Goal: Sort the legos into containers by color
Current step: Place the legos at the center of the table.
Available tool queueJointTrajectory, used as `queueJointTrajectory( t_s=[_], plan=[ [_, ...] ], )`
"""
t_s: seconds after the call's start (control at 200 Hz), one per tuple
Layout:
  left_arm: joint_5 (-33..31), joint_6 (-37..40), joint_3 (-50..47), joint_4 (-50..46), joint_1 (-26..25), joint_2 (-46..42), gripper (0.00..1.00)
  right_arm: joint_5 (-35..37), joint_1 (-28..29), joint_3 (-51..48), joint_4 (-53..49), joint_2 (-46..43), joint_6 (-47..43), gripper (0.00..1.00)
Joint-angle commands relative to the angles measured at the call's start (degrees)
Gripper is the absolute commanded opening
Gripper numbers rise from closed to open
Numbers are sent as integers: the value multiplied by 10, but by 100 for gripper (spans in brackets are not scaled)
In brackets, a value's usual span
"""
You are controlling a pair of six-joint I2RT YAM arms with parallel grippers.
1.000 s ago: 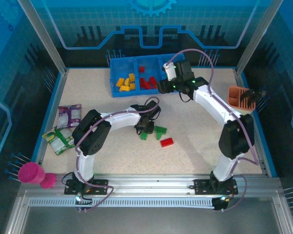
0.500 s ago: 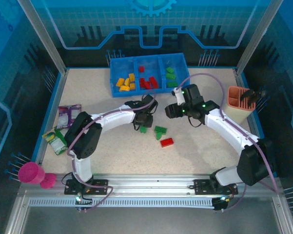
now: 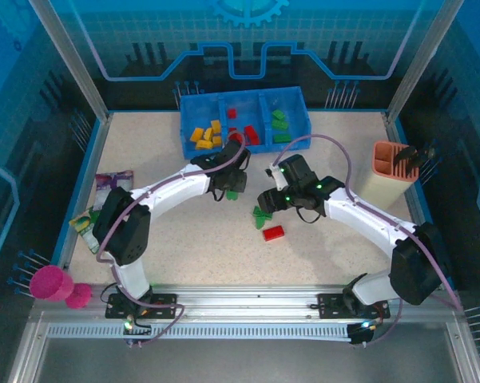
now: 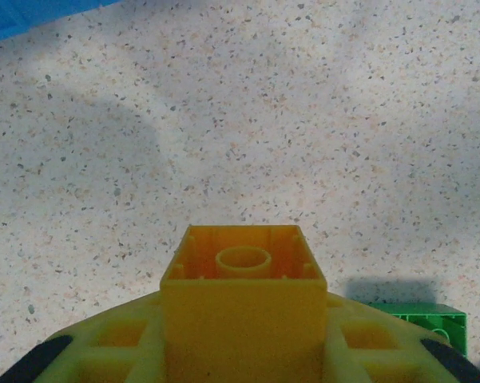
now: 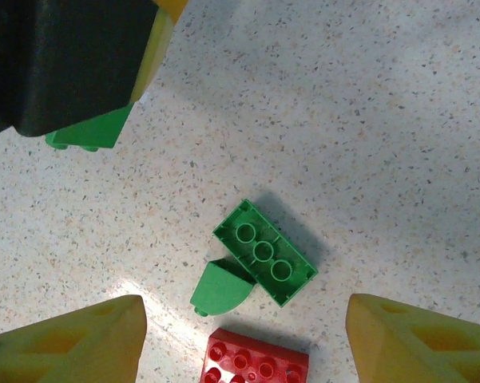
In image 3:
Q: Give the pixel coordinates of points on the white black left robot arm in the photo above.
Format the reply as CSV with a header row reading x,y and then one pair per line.
x,y
171,191

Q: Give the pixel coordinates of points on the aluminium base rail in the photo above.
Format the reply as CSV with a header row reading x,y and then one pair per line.
x,y
243,303

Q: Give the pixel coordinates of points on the blue divided plastic bin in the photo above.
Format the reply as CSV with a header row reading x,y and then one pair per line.
x,y
199,111

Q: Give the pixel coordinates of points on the black metal-tipped utensil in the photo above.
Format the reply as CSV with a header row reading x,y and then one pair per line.
x,y
428,152

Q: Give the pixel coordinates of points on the beige pink utensil holder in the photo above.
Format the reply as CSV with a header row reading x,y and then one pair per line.
x,y
383,187

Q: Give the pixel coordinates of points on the red lego brick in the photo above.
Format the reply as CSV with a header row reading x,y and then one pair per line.
x,y
248,131
254,138
232,113
273,233
233,133

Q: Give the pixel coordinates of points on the magenta dumbbell toy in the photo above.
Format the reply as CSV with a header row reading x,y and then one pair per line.
x,y
50,283

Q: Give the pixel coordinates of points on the green snack packet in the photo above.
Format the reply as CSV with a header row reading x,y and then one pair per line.
x,y
84,225

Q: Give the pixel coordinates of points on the aluminium frame post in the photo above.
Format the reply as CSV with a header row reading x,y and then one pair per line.
x,y
71,60
423,60

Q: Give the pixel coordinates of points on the light green lego brick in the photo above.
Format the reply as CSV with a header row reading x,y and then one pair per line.
x,y
232,195
259,223

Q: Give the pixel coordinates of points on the black spatula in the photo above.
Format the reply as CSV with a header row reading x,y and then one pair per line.
x,y
405,159

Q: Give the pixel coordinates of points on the yellow lego brick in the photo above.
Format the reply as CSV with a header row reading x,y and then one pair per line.
x,y
215,126
209,133

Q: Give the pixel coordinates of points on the aluminium table side rail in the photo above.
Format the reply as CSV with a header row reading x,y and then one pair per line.
x,y
97,139
416,207

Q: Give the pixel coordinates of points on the small orange lego brick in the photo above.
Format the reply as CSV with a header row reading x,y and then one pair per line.
x,y
216,140

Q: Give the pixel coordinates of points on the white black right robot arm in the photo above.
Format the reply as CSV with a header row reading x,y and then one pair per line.
x,y
367,219

